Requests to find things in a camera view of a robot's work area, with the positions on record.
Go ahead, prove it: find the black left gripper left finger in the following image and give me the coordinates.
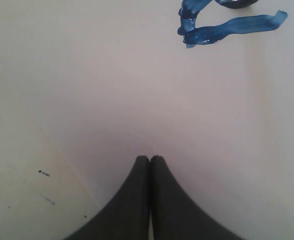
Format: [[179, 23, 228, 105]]
[[66, 155, 150, 240]]

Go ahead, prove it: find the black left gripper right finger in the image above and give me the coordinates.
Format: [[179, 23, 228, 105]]
[[150, 155, 241, 240]]

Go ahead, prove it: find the black paintbrush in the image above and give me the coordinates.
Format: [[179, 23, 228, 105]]
[[215, 0, 258, 9]]

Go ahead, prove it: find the white paper sheet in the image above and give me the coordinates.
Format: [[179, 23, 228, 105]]
[[0, 0, 294, 240]]

